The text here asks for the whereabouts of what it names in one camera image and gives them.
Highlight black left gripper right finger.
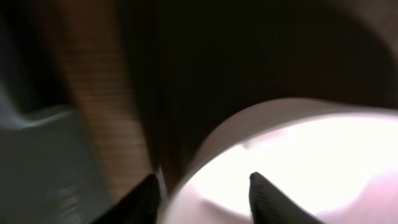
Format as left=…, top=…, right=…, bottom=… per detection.
left=249, top=172, right=322, bottom=224

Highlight grey plastic dish rack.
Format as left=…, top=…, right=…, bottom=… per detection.
left=0, top=18, right=113, bottom=224

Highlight dark brown serving tray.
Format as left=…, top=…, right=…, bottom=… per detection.
left=116, top=0, right=397, bottom=190

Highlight pink white bowl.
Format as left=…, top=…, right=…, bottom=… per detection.
left=157, top=98, right=397, bottom=223

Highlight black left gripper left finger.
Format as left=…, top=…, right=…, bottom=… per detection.
left=92, top=174, right=161, bottom=224

